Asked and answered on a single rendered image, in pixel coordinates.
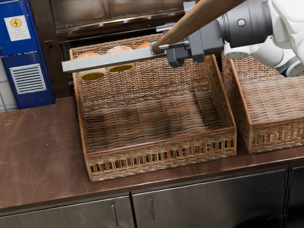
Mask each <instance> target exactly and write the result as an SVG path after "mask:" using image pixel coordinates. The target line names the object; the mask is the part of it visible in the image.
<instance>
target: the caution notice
mask: <svg viewBox="0 0 304 228"><path fill-rule="evenodd" d="M4 19H5V23H6V26H7V29H8V32H9V36H10V39H11V41H16V40H22V39H28V38H31V37H30V34H29V30H28V27H27V23H26V20H25V16H24V15H22V16H16V17H10V18H4Z"/></svg>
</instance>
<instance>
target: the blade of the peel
mask: <svg viewBox="0 0 304 228"><path fill-rule="evenodd" d="M166 57H167V56H166ZM159 58H164V57H159ZM159 58H154V59H159ZM147 60H153V59H152V58H151V51H150V47H148V48H142V49H136V50H131V51H125V52H118V53H112V54H106V55H101V56H96V57H88V58H83V59H77V60H71V61H66V62H62V68H63V71H64V72H70V73H76V72H81V71H89V70H94V69H100V68H105V67H113V66H118V65H123V64H129V63H135V62H142V61H147Z"/></svg>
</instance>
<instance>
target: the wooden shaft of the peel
mask: <svg viewBox="0 0 304 228"><path fill-rule="evenodd" d="M245 1H246V0H200V1H199V2H198V3H197V4H196V5H195V6H194V7H193V8H192V9H191V10H190V11H189V12H188V13H187V14H186V15H184V16H183V17H182V18H181V19H180V20H179V21H178V22H177V23H176V24H175V25H174V26H173V27H172V28H171V29H170V30H169V31H168V32H167V33H165V34H164V35H163V36H162V37H161V38H160V39H159V40H158V41H157V42H156V43H155V44H154V45H153V50H154V52H155V53H161V52H163V51H164V50H163V51H161V50H160V49H159V46H162V45H168V44H173V43H178V42H179V41H181V40H182V39H184V38H186V37H188V36H189V35H191V34H192V33H194V32H196V31H197V30H199V29H201V28H202V27H204V26H206V25H207V24H209V23H211V22H212V21H214V20H216V19H217V18H219V17H220V16H222V15H224V14H225V13H227V12H229V11H230V10H232V9H233V8H235V7H237V6H238V5H240V4H242V3H243V2H245Z"/></svg>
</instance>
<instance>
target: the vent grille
mask: <svg viewBox="0 0 304 228"><path fill-rule="evenodd" d="M10 72H11V75H12V78H13V81H14V84H15V87H16V90H17V93H18V95H19V94H25V93H31V92H36V91H43V90H47V89H46V86H45V82H44V79H43V75H42V71H41V68H40V65H39V64H33V65H27V66H19V67H13V68H10Z"/></svg>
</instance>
